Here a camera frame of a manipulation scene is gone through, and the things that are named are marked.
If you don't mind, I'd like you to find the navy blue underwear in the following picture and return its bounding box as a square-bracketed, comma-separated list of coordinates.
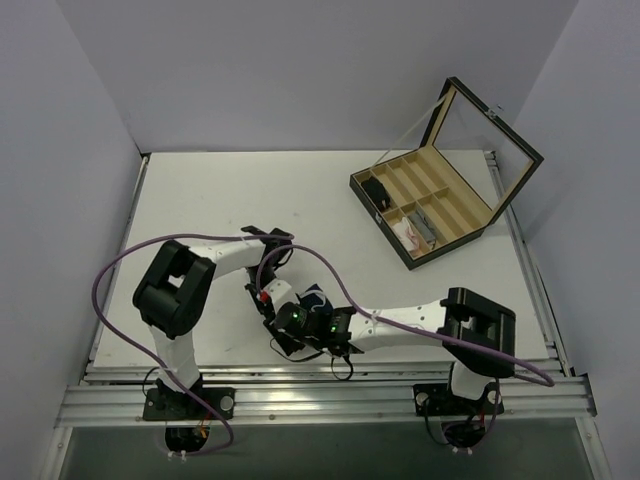
[297, 284, 333, 314]

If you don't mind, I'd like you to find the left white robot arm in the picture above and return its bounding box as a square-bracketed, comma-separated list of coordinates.
[133, 226, 297, 421]

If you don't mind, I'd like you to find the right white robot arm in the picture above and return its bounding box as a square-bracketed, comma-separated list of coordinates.
[256, 280, 516, 413]

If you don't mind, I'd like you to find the black rolled cloth in box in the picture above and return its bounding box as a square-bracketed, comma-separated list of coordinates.
[361, 177, 391, 212]

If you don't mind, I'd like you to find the white pink rolled cloth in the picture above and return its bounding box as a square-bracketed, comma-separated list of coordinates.
[392, 217, 420, 252]

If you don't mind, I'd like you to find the grey rolled cloth in box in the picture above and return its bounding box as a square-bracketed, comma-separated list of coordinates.
[408, 209, 437, 248]

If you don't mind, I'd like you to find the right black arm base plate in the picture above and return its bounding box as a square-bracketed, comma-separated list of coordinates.
[412, 382, 504, 417]

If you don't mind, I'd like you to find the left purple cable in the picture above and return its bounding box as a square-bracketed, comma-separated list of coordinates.
[93, 232, 296, 459]

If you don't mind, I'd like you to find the purple cable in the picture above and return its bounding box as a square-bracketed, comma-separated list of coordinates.
[255, 244, 556, 454]
[93, 232, 296, 459]

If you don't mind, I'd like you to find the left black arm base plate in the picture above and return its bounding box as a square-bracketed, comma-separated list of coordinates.
[142, 387, 236, 422]

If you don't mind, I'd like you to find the aluminium rail frame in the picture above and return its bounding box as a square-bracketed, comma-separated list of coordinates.
[42, 149, 614, 480]

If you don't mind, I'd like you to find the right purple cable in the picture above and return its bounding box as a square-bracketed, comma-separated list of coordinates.
[255, 244, 556, 454]

